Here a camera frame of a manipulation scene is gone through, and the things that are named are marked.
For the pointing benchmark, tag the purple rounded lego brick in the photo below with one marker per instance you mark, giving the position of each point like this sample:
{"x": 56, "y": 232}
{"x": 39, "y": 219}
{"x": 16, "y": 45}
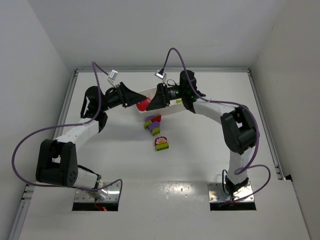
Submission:
{"x": 153, "y": 125}

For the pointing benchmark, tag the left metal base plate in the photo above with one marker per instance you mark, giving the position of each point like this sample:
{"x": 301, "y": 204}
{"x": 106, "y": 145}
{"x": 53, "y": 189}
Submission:
{"x": 110, "y": 194}

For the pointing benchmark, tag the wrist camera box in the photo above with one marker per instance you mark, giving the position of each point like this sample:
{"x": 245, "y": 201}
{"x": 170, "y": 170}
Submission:
{"x": 111, "y": 77}
{"x": 161, "y": 75}

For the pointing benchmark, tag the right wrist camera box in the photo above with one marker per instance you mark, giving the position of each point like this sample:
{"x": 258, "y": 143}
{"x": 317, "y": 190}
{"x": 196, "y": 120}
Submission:
{"x": 161, "y": 75}

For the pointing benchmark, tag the white three-compartment container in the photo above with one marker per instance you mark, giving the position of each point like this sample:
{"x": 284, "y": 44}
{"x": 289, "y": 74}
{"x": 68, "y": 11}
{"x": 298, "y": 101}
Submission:
{"x": 173, "y": 107}

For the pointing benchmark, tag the red thin lego piece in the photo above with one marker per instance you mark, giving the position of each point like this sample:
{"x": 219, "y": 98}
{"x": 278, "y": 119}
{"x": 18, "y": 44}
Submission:
{"x": 142, "y": 106}

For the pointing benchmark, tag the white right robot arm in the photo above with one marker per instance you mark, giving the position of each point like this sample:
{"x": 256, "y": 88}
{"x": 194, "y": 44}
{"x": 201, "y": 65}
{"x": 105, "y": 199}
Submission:
{"x": 239, "y": 127}

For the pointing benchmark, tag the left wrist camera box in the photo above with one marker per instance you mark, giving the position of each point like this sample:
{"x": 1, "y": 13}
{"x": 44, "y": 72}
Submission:
{"x": 111, "y": 77}

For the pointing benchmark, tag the red flower lego brick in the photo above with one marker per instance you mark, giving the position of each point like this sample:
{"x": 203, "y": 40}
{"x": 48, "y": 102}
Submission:
{"x": 160, "y": 140}

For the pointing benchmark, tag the aluminium frame rail right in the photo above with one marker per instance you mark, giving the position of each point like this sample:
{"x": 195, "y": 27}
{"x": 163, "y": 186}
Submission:
{"x": 267, "y": 133}

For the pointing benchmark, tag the red curved lego brick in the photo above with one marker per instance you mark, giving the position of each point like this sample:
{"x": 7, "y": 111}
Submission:
{"x": 157, "y": 118}

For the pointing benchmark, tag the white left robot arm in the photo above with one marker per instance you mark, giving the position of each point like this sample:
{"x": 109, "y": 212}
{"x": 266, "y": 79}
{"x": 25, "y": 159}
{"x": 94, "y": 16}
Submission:
{"x": 57, "y": 160}

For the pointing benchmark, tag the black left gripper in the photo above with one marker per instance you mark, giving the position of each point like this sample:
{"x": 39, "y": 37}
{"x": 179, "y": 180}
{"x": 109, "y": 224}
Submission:
{"x": 124, "y": 94}

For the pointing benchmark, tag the lime green curved lego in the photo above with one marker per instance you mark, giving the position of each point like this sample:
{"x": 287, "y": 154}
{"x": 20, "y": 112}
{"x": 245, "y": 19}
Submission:
{"x": 156, "y": 131}

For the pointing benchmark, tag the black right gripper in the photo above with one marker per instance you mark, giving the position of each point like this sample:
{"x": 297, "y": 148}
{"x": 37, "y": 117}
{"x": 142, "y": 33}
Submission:
{"x": 163, "y": 94}

